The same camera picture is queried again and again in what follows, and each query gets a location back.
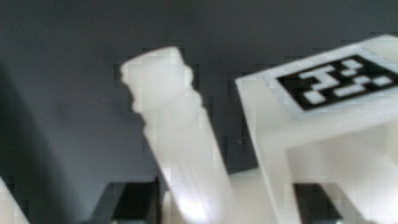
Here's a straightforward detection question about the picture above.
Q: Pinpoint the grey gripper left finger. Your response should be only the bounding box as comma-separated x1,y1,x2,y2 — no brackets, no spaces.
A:
87,181,162,224

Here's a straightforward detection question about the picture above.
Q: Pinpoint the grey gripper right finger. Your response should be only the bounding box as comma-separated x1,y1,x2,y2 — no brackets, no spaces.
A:
293,183,350,224

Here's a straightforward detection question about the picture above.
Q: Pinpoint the white chair seat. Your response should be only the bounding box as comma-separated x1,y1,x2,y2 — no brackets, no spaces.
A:
121,35,398,224

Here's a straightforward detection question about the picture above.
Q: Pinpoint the white front rail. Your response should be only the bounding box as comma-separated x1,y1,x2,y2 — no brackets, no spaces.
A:
0,178,30,224

